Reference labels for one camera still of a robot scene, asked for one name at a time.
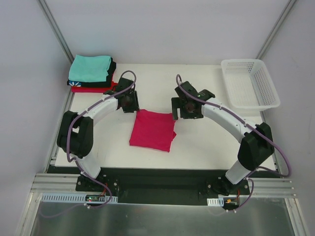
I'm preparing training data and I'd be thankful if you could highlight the black t shirt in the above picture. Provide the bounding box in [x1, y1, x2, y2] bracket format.
[66, 58, 116, 88]

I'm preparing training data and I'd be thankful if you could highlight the pink t shirt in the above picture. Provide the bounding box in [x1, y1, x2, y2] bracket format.
[129, 109, 177, 152]

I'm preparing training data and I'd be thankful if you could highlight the red t shirt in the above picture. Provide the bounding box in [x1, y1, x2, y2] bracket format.
[71, 82, 118, 93]

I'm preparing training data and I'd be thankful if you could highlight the teal t shirt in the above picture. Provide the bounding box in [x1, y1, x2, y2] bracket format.
[68, 55, 111, 83]

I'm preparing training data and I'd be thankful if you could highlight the white plastic laundry basket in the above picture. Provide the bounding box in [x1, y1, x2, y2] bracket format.
[221, 59, 281, 112]

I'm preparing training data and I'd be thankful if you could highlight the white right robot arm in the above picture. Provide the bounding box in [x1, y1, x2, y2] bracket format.
[171, 81, 275, 196]

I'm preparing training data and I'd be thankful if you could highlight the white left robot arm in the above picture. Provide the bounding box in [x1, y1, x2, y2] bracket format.
[57, 77, 139, 191]

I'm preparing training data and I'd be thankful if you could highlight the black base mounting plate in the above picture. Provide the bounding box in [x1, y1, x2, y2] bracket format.
[75, 168, 251, 206]

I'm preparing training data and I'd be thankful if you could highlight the right white cable duct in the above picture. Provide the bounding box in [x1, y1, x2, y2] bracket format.
[207, 197, 224, 207]

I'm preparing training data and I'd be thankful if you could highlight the white cable duct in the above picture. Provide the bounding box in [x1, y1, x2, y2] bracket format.
[41, 193, 118, 205]
[207, 197, 224, 207]

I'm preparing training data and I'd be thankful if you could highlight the left white cable duct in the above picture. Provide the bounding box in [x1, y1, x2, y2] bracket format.
[41, 193, 118, 205]

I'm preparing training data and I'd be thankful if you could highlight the aluminium frame rail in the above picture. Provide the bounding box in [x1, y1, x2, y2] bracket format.
[31, 173, 298, 199]

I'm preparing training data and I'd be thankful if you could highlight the left aluminium corner post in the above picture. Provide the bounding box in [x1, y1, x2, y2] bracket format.
[37, 0, 74, 63]

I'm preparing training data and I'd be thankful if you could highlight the aluminium corner post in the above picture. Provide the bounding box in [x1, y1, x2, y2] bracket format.
[255, 0, 298, 60]
[37, 0, 74, 63]

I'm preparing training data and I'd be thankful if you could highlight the right aluminium corner post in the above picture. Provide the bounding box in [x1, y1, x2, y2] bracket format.
[255, 0, 298, 60]

